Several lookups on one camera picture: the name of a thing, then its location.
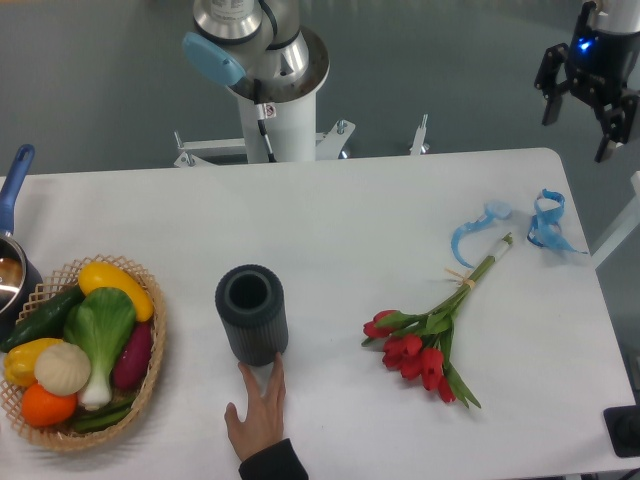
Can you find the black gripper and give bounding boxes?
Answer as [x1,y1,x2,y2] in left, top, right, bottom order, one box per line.
[534,3,639,163]

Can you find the red tulip bouquet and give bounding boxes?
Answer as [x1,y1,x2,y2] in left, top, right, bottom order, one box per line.
[361,233,513,408]

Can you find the dark grey ribbed vase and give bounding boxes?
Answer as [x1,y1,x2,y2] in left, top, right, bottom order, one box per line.
[215,264,289,367]

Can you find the black sleeve forearm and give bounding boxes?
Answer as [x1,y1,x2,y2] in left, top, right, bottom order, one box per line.
[239,438,309,480]

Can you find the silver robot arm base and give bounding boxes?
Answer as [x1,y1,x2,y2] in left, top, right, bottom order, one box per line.
[182,0,329,103]

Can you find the bare human hand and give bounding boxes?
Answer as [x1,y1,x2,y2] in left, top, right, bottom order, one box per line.
[224,353,286,462]

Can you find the silver robot wrist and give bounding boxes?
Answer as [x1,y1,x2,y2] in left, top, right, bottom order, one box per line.
[591,0,639,35]

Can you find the blue ribbon right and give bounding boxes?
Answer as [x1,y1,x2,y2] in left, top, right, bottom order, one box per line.
[526,189,587,254]

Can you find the light blue ribbon left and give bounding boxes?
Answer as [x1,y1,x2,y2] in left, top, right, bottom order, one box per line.
[450,200,512,269]

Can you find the black device at edge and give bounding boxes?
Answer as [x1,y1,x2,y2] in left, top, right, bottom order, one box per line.
[603,405,640,458]

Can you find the purple sweet potato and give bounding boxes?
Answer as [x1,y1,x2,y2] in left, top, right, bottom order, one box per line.
[112,322,153,391]

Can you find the green bok choy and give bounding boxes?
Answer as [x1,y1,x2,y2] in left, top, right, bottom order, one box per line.
[64,287,136,411]

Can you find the woven wicker basket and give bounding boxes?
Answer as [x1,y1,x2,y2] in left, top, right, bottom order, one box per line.
[1,254,167,452]

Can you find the dark green cucumber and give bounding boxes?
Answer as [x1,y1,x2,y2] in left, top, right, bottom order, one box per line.
[1,285,85,353]

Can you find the green bean pods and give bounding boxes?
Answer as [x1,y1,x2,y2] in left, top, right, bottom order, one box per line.
[70,396,134,434]

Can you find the beige garlic bulb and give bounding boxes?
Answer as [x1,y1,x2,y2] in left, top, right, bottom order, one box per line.
[34,342,91,396]

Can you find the yellow bell pepper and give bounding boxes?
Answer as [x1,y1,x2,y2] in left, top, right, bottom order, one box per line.
[4,338,63,388]

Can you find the orange fruit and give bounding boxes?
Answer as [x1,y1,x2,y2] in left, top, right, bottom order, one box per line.
[21,384,77,428]

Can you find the white frame post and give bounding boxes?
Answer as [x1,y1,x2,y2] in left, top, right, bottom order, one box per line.
[591,171,639,269]

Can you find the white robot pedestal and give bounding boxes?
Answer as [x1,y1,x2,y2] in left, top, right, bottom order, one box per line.
[172,79,431,169]

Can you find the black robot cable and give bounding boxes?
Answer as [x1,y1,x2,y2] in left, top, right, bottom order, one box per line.
[251,77,278,164]

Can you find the blue handled saucepan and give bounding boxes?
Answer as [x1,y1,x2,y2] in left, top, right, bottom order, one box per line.
[1,144,42,341]

